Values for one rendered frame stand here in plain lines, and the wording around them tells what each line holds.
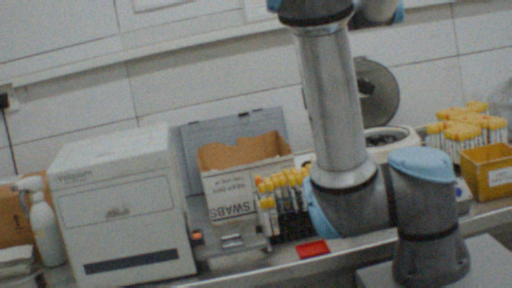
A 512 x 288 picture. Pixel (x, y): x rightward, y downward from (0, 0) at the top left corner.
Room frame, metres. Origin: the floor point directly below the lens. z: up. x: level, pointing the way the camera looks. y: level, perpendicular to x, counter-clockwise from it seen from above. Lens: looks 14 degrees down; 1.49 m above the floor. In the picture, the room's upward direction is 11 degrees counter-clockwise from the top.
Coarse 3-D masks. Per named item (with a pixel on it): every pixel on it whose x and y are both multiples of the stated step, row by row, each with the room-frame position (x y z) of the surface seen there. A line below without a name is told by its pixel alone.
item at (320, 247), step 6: (324, 240) 1.42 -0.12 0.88; (300, 246) 1.42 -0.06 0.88; (306, 246) 1.42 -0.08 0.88; (312, 246) 1.41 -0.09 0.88; (318, 246) 1.41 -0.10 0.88; (324, 246) 1.40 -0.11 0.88; (300, 252) 1.39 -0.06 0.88; (306, 252) 1.39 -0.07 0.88; (312, 252) 1.38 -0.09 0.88; (318, 252) 1.36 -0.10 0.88; (324, 252) 1.36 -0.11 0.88; (330, 252) 1.36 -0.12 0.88; (300, 258) 1.36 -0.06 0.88
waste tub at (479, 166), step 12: (492, 144) 1.58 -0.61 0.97; (504, 144) 1.56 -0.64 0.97; (468, 156) 1.58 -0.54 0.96; (480, 156) 1.58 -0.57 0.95; (492, 156) 1.58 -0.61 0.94; (504, 156) 1.57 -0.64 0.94; (468, 168) 1.51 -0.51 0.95; (480, 168) 1.45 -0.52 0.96; (492, 168) 1.45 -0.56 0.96; (504, 168) 1.45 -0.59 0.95; (468, 180) 1.52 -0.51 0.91; (480, 180) 1.45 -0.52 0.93; (492, 180) 1.45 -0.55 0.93; (504, 180) 1.45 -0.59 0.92; (480, 192) 1.45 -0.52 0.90; (492, 192) 1.45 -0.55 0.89; (504, 192) 1.45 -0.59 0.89
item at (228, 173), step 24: (216, 144) 1.95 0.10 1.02; (240, 144) 1.95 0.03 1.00; (264, 144) 1.96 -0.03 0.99; (288, 144) 1.78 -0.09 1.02; (216, 168) 1.95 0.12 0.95; (240, 168) 1.67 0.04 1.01; (264, 168) 1.68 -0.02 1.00; (288, 168) 1.68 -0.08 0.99; (216, 192) 1.67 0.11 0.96; (240, 192) 1.67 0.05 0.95; (216, 216) 1.67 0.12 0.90; (240, 216) 1.67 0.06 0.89
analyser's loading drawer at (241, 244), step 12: (240, 228) 1.43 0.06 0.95; (264, 228) 1.43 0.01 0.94; (228, 240) 1.44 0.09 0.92; (240, 240) 1.44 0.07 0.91; (252, 240) 1.42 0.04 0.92; (264, 240) 1.41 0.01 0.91; (204, 252) 1.40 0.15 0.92; (216, 252) 1.39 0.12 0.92; (228, 252) 1.39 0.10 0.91; (240, 252) 1.39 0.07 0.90
